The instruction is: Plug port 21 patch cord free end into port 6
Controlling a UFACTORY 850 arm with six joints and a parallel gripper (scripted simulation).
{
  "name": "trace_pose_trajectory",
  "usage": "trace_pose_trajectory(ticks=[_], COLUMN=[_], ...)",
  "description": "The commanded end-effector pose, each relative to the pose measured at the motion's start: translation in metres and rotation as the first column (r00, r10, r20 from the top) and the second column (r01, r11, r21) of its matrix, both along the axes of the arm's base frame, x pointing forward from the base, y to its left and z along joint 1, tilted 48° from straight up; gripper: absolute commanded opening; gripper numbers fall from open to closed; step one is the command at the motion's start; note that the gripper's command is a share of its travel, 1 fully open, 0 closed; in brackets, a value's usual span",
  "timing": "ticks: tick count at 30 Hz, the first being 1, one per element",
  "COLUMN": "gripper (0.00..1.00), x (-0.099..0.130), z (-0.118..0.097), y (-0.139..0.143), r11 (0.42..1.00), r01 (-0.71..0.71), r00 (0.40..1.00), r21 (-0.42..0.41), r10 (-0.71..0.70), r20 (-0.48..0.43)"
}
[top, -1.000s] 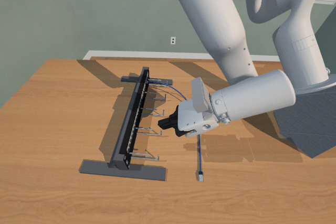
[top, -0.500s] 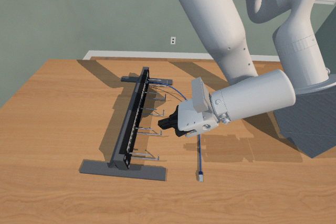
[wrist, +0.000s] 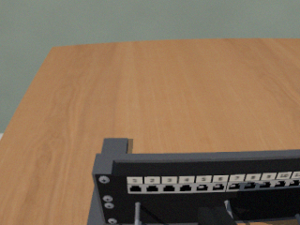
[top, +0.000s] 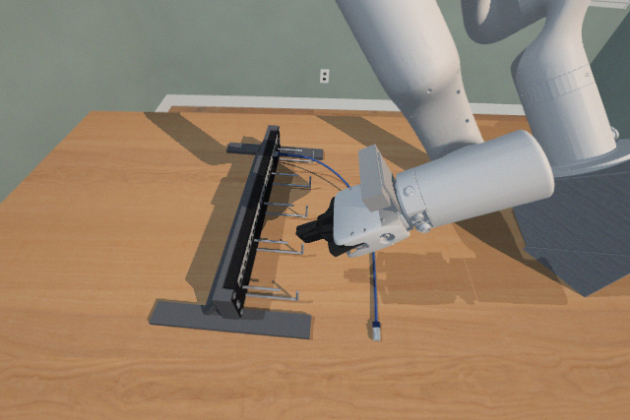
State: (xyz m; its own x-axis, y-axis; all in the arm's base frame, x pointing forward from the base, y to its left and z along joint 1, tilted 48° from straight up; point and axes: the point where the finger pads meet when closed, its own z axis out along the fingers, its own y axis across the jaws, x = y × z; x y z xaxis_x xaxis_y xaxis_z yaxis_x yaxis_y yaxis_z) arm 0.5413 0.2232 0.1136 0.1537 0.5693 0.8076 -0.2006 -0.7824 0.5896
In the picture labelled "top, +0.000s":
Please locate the network cable plug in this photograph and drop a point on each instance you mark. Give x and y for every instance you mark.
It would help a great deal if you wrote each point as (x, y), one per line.
(376, 331)

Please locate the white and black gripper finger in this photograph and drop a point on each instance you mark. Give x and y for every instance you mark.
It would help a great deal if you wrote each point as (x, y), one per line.
(323, 219)
(314, 233)

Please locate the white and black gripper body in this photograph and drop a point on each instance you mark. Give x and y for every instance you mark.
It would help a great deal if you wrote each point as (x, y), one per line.
(355, 224)

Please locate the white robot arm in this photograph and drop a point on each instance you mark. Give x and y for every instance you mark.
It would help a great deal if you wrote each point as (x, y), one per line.
(413, 55)

